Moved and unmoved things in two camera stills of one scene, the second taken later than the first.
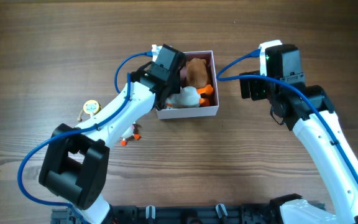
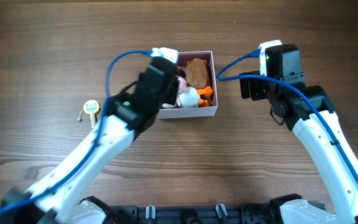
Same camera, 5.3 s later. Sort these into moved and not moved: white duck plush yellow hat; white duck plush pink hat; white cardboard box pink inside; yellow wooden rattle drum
Moved: white duck plush pink hat
Not moved: yellow wooden rattle drum; white duck plush yellow hat; white cardboard box pink inside
